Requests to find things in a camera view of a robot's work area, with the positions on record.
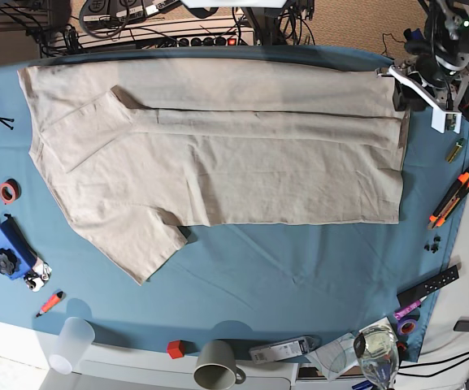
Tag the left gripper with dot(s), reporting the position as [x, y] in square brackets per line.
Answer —
[450, 89]

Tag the beige T-shirt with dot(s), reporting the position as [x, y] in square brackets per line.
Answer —
[134, 150]

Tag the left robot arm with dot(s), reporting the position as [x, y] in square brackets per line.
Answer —
[439, 55]

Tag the green yellow small tool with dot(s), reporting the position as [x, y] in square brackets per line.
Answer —
[454, 152]

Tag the large orange utility knife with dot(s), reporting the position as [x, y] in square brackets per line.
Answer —
[455, 194]

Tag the small black screws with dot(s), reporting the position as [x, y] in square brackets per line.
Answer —
[433, 245]

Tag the black remote control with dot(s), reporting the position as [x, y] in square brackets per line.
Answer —
[429, 286]

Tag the black power strip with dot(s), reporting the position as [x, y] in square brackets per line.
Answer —
[214, 41]

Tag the purple marker pen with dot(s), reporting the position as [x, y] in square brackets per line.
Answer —
[403, 312]

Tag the purple tape roll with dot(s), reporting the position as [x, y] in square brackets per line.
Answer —
[406, 326]

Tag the wine glass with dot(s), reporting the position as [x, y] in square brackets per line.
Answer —
[375, 348]

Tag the blue table cloth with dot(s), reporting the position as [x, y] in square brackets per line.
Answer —
[245, 283]

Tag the folded paper sheet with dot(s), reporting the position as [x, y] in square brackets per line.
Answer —
[336, 358]

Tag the packaged item with barcode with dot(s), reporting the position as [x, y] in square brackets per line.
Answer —
[284, 350]

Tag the grey-green ceramic mug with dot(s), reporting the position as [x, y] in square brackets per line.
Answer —
[216, 367]

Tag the red cube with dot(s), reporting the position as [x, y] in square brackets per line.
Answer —
[176, 349]

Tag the small orange utility knife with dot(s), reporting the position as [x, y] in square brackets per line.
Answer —
[52, 301]

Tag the small black white toy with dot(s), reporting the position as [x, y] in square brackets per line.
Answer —
[36, 278]

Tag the frosted plastic cup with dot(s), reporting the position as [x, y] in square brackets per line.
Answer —
[73, 341]

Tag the red tape roll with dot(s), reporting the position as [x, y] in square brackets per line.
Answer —
[9, 191]

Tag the blue box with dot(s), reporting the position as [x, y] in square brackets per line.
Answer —
[10, 238]

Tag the black star knob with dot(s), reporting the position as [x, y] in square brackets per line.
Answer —
[8, 262]

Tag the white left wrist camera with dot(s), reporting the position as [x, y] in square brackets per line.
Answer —
[446, 121]

